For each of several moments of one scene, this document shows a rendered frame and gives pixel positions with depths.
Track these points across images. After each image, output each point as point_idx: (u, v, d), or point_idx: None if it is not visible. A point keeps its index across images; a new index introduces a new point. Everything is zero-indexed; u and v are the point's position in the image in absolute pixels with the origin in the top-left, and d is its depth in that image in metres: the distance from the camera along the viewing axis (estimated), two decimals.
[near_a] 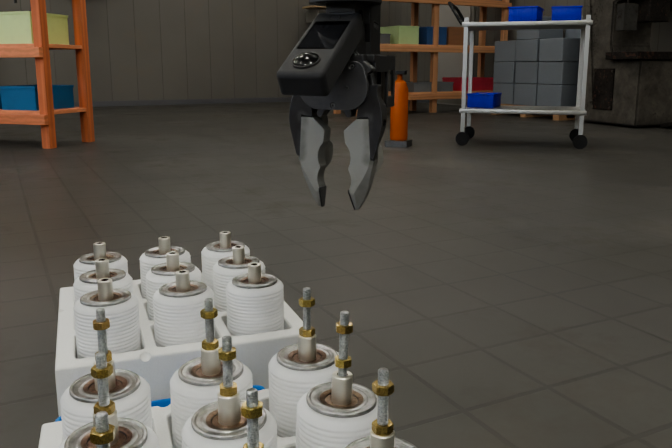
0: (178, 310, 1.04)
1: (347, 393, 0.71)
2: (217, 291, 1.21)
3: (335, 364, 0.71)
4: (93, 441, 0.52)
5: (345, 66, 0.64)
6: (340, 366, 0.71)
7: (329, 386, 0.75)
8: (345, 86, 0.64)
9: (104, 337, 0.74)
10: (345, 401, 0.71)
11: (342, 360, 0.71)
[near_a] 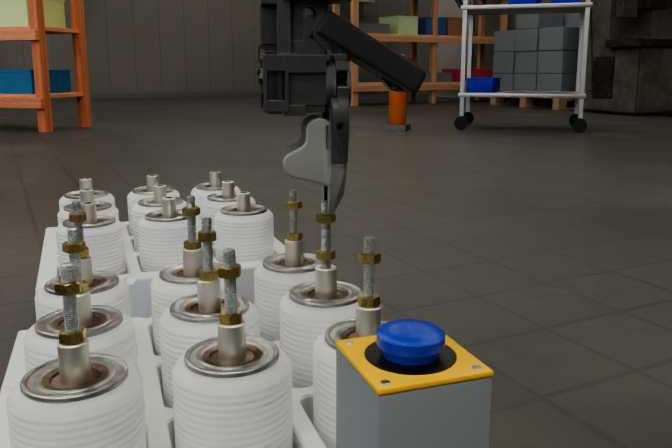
0: (164, 234, 1.01)
1: (332, 285, 0.68)
2: None
3: (328, 258, 0.68)
4: (58, 292, 0.49)
5: None
6: (333, 257, 0.68)
7: (312, 284, 0.72)
8: None
9: (80, 230, 0.71)
10: (330, 294, 0.68)
11: (332, 250, 0.68)
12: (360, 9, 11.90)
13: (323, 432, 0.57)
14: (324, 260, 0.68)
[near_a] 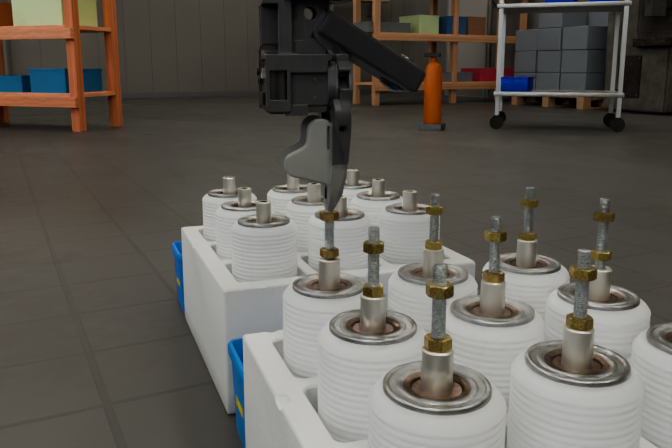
0: (341, 234, 0.98)
1: (609, 287, 0.65)
2: None
3: (605, 259, 0.64)
4: (433, 296, 0.45)
5: None
6: (610, 258, 0.65)
7: (572, 286, 0.68)
8: None
9: (332, 229, 0.68)
10: (607, 296, 0.65)
11: (608, 251, 0.65)
12: None
13: (658, 444, 0.53)
14: (599, 261, 0.65)
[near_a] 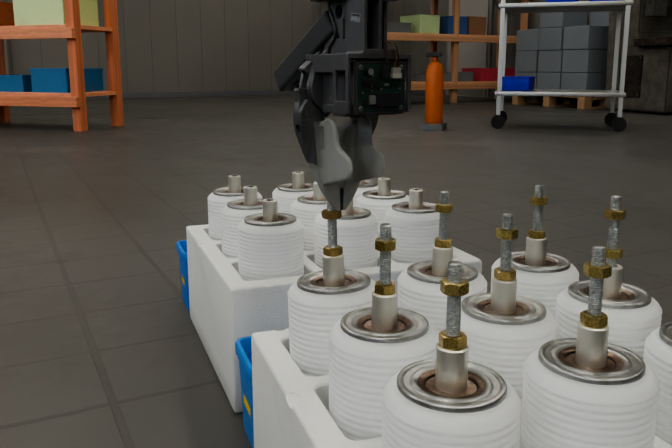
0: (348, 232, 0.98)
1: (620, 285, 0.65)
2: None
3: (617, 257, 0.64)
4: (449, 293, 0.45)
5: None
6: (621, 255, 0.64)
7: (583, 284, 0.68)
8: None
9: (328, 226, 0.69)
10: (618, 294, 0.65)
11: (619, 248, 0.65)
12: None
13: (671, 442, 0.53)
14: (611, 259, 0.65)
